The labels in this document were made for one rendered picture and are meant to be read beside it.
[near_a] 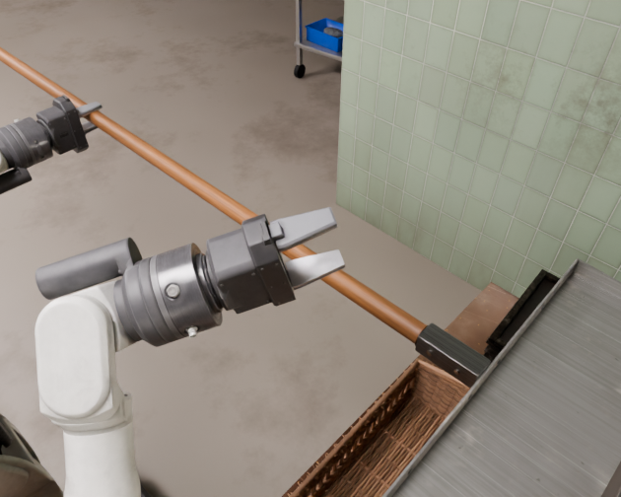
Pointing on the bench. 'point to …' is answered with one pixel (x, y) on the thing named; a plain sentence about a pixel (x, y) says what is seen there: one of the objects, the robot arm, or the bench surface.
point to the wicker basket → (446, 384)
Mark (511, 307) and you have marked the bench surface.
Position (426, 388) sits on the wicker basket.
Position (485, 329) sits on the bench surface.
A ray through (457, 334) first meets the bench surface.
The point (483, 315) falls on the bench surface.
